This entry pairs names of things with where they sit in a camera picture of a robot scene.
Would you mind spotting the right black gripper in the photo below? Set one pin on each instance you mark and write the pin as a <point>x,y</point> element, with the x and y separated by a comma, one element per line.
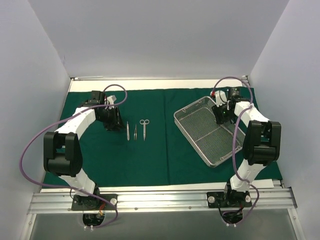
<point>219,116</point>

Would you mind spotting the surgical kit tray edge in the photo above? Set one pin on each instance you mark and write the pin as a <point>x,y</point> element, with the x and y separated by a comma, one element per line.
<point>197,122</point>

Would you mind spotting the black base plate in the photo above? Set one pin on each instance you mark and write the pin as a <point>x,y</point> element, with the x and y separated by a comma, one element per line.
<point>220,199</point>
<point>89,203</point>

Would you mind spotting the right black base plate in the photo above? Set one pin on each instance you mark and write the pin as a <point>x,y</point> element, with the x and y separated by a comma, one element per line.
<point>220,199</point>

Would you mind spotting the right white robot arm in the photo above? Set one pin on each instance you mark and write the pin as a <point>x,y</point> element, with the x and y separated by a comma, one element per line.
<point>260,148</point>

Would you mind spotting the small steel scalpel handle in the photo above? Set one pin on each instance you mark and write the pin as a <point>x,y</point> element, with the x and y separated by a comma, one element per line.
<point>127,131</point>

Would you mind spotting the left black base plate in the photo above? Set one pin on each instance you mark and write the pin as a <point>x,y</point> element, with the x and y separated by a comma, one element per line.
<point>89,203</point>

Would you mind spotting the back aluminium rail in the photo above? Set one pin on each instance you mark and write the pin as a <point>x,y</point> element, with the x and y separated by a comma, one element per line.
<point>129,78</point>

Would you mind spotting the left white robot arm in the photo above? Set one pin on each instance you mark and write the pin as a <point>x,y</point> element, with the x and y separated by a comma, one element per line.
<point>61,148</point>

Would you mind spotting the long steel forceps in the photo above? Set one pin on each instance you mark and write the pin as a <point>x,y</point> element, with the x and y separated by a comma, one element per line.
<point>135,135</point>

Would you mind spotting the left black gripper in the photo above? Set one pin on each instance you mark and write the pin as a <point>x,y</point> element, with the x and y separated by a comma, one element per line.
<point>115,121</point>

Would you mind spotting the steel surgical scissors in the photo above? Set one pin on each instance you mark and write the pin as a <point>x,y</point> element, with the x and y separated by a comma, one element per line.
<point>144,123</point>

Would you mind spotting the front aluminium rail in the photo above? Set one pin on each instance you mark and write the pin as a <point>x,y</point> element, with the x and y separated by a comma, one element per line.
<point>49,202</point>

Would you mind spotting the dark green surgical cloth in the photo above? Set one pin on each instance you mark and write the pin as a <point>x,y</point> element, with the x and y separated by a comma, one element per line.
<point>164,158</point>

